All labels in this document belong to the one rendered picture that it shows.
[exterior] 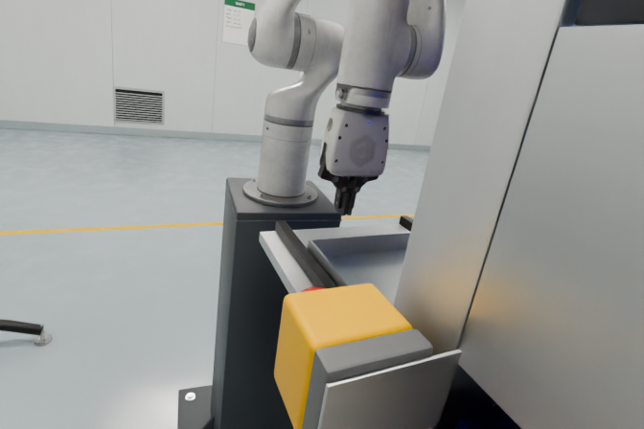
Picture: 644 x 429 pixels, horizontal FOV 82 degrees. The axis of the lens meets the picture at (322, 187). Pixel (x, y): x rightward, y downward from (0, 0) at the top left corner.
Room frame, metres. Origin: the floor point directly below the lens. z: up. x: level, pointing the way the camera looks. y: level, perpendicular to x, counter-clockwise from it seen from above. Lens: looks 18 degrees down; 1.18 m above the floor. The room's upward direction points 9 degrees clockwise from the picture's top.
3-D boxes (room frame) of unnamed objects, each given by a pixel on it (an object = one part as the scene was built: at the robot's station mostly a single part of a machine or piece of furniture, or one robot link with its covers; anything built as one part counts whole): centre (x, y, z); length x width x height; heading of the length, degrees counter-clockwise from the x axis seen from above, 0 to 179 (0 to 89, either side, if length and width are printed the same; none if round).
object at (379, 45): (0.58, -0.04, 1.23); 0.09 x 0.08 x 0.13; 114
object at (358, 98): (0.58, -0.04, 1.14); 0.09 x 0.08 x 0.03; 117
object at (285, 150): (0.89, 0.10, 0.95); 0.19 x 0.19 x 0.18
